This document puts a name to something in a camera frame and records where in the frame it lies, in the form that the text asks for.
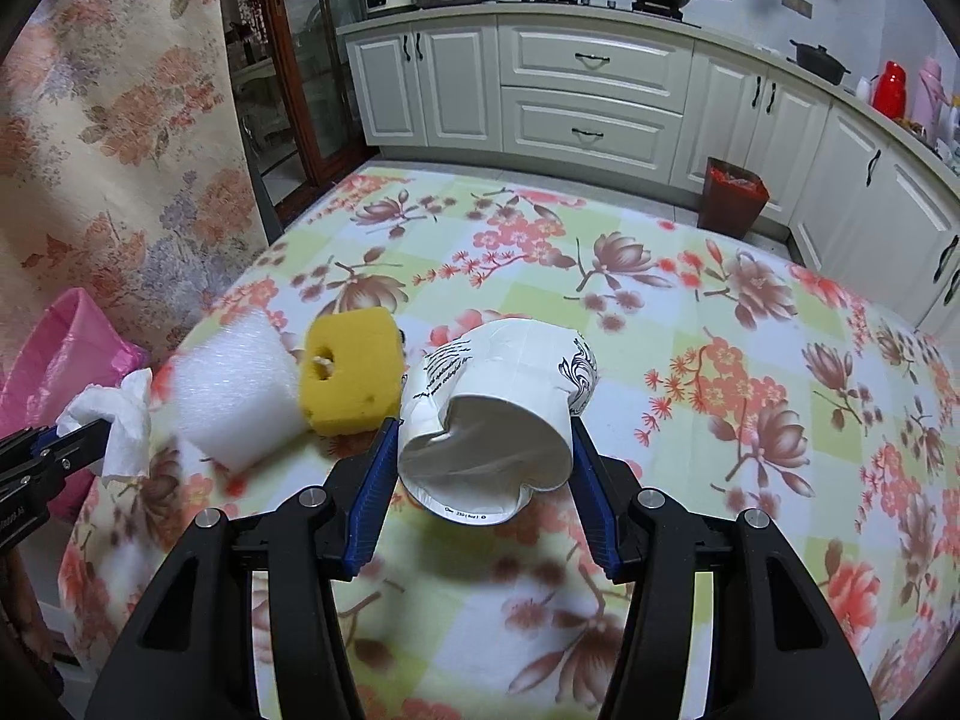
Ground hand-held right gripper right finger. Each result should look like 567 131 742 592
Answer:
570 420 878 720

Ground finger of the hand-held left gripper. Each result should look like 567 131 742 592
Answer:
26 417 113 502
0 426 61 467

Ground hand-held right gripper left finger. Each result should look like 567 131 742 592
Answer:
84 416 402 720

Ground white tissue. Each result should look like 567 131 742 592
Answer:
58 369 155 485

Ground pink plastic trash bag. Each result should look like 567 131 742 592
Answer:
0 287 151 527

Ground crushed white paper cup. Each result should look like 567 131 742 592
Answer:
396 318 601 525

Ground yellow sponge with hole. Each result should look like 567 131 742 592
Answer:
298 307 406 437

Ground white foam block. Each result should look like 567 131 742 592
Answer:
154 306 308 472

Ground floral tablecloth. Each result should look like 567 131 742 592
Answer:
56 161 960 720

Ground dark red waste bin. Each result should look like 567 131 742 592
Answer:
697 157 771 241

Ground floral curtain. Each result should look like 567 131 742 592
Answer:
0 0 272 380

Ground white kitchen cabinets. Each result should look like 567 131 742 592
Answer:
337 4 960 347

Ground wooden glass display cabinet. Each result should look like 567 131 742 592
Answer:
223 0 392 220

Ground black casserole pot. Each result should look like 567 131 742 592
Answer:
787 40 852 86

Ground gas stove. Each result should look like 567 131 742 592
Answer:
521 0 706 28

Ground red thermos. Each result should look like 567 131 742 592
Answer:
871 61 909 120

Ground pink thermos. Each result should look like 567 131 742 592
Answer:
919 55 948 140

